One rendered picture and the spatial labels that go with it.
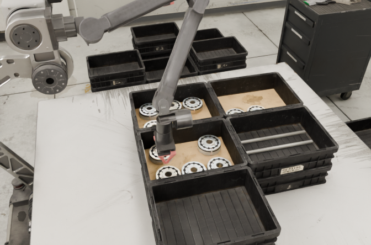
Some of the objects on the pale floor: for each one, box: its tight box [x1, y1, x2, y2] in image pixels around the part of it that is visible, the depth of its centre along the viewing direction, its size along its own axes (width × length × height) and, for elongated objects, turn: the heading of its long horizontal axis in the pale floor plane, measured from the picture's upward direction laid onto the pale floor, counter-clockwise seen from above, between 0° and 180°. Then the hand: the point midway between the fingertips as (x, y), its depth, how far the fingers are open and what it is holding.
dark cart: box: [276, 0, 371, 100], centre depth 310 cm, size 60×45×90 cm
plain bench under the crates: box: [30, 62, 371, 245], centre depth 190 cm, size 160×160×70 cm
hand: (164, 155), depth 140 cm, fingers open, 6 cm apart
